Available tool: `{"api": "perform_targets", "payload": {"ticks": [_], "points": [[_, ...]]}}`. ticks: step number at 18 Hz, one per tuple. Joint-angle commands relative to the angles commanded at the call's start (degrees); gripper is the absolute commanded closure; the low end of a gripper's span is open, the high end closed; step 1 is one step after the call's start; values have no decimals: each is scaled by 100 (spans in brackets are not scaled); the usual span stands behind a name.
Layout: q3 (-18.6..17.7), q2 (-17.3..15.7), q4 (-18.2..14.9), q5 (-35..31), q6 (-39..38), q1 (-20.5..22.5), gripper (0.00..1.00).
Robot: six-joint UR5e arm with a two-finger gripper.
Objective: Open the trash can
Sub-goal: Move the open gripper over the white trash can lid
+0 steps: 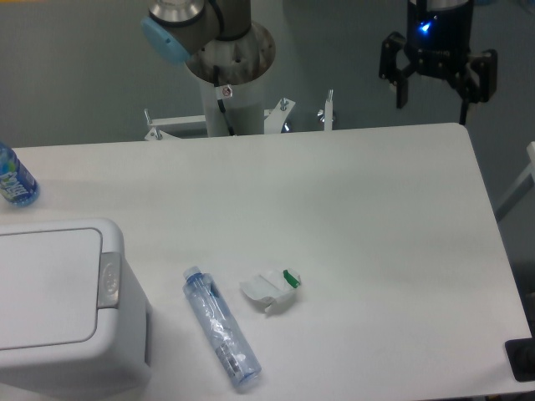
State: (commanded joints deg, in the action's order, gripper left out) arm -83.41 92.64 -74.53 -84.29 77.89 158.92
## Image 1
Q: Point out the empty clear plastic bottle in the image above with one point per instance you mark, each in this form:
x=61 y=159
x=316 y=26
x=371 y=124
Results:
x=220 y=328

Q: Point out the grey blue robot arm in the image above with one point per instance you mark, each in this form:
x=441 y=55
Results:
x=220 y=44

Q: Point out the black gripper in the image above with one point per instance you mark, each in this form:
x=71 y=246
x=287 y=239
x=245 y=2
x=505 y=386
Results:
x=437 y=44

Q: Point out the crumpled white paper carton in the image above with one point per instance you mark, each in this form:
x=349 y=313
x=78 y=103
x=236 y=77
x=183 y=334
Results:
x=273 y=291

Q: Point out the blue labelled water bottle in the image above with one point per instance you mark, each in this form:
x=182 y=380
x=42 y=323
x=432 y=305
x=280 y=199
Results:
x=18 y=186

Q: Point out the black clamp at table edge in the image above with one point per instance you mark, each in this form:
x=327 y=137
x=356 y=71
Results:
x=520 y=354

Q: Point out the white frame at right edge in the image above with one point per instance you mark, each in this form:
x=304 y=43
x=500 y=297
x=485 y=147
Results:
x=518 y=188

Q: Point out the white push-lid trash can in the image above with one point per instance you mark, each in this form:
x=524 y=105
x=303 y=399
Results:
x=75 y=321

